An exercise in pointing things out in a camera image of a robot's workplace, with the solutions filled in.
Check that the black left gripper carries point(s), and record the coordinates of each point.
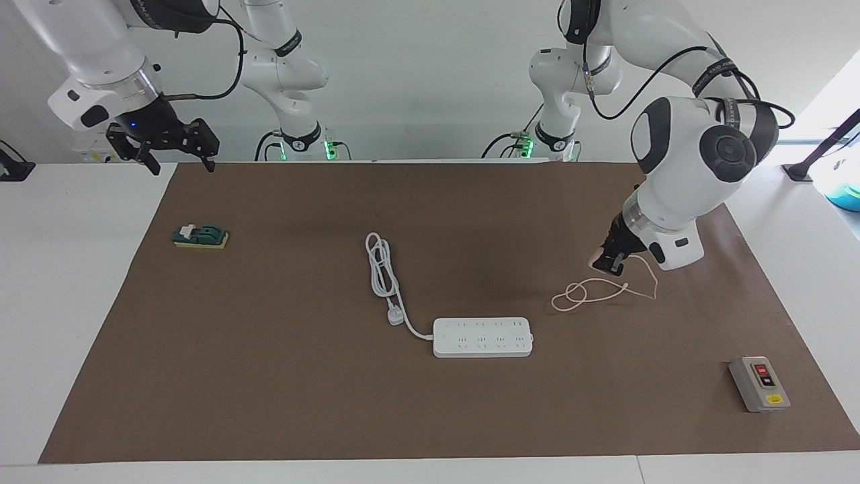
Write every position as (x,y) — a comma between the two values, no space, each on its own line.
(623,235)

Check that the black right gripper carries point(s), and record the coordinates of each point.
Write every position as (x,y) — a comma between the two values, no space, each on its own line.
(151,128)

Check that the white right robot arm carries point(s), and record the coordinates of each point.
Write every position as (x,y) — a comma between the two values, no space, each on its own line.
(87,47)

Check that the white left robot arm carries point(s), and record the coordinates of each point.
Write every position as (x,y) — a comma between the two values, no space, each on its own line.
(678,181)

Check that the white power strip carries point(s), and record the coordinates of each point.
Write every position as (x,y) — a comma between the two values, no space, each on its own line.
(484,337)

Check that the black stand pole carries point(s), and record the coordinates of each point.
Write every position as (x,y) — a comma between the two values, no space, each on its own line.
(816,153)

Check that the teal round object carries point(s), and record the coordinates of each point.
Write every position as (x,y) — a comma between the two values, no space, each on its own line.
(845,198)

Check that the brown table mat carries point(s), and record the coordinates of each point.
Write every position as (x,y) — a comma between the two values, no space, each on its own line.
(336,403)

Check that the white wall socket box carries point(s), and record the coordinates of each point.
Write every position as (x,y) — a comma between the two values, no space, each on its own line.
(91,151)

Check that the black clamp bracket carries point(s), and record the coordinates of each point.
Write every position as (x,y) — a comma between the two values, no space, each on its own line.
(17,169)

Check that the grey on-off switch box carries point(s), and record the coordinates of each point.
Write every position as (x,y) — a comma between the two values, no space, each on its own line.
(759,383)

